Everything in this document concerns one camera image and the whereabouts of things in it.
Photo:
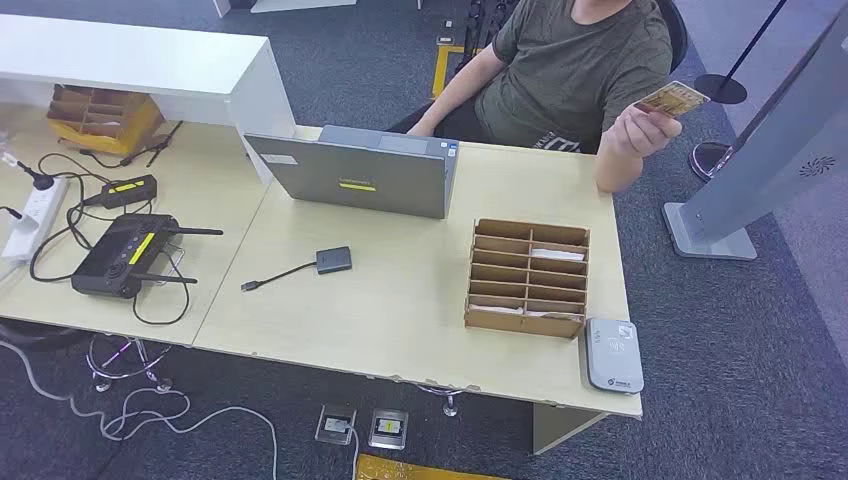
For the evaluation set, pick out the ID card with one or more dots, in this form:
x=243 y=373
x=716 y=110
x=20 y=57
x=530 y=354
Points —
x=676 y=98

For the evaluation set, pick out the grey card reader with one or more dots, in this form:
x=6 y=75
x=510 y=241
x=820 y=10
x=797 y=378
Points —
x=613 y=358

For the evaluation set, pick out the black small tripod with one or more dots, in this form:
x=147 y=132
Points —
x=156 y=142

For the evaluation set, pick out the chrome stool base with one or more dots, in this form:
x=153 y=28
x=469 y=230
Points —
x=101 y=383

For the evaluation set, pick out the person's right hand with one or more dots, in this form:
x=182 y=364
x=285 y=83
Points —
x=422 y=128

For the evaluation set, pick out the cardboard organizer with yellow side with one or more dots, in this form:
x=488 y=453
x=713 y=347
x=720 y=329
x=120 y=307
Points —
x=99 y=112

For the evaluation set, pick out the person's right forearm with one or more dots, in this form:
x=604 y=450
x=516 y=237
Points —
x=456 y=95

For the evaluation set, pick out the black remote controller with antennas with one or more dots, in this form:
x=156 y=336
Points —
x=112 y=255

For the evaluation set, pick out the silver floor socket box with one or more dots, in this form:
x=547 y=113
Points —
x=388 y=428

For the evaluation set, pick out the person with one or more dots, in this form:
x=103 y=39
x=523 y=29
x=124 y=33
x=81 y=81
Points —
x=570 y=66

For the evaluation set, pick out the black office chair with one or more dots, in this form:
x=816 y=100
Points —
x=676 y=33

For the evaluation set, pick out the person's left forearm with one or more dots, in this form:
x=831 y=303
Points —
x=613 y=173

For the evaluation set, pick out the grey kiosk stand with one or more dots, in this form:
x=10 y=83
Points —
x=782 y=152

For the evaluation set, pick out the chrome stanchion base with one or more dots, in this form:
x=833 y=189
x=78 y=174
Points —
x=705 y=159

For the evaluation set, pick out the white raised counter shelf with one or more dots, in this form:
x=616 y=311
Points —
x=132 y=60

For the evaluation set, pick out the person's left hand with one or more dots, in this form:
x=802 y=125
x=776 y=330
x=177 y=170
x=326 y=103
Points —
x=639 y=132

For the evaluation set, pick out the floor socket box with plug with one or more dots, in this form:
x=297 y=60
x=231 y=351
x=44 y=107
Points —
x=336 y=425

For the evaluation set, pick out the black stanchion post with base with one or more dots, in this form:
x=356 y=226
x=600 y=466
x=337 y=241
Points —
x=721 y=89

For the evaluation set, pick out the white furniture base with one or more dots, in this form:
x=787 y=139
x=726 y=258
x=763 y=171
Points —
x=298 y=4

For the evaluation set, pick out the brown cardboard card organizer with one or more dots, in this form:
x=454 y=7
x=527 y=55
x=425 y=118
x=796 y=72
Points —
x=523 y=324

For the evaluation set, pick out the black power brick yellow label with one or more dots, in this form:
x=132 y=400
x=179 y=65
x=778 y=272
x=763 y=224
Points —
x=129 y=190

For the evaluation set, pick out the white room key card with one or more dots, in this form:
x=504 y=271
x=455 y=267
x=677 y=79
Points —
x=556 y=254
x=550 y=314
x=493 y=309

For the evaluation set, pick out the grey laptop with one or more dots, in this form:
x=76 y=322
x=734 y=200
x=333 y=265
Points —
x=358 y=175

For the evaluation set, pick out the chrome desk foot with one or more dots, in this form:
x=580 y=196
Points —
x=450 y=405

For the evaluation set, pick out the beige desk leg panel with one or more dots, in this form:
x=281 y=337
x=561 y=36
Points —
x=556 y=427

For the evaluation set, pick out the white power strip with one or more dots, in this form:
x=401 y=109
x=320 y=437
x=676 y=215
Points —
x=40 y=212

